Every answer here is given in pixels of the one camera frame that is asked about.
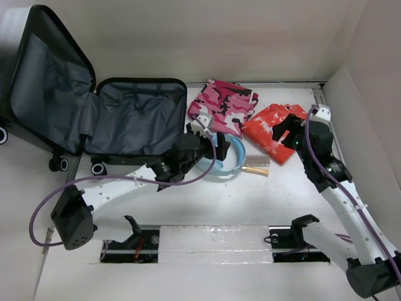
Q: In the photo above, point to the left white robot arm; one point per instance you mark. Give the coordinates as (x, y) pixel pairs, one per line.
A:
(76, 213)

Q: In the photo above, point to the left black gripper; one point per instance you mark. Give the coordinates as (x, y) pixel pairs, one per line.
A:
(222, 147)

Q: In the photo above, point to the black space-print suitcase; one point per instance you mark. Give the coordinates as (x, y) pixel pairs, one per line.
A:
(50, 98)

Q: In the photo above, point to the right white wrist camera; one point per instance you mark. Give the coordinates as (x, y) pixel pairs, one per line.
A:
(320, 113)

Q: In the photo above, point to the light blue headphones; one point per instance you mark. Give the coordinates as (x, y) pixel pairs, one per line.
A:
(227, 169)

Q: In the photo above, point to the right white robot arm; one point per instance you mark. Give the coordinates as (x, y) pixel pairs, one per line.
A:
(369, 260)

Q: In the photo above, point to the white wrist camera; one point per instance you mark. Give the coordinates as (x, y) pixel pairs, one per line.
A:
(320, 113)
(201, 122)

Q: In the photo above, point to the pink camouflage garment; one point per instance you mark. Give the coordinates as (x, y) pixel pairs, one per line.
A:
(229, 104)

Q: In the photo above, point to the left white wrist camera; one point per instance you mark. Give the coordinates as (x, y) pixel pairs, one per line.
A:
(201, 122)

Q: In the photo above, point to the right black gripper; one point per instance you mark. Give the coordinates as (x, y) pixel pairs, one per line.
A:
(291, 122)

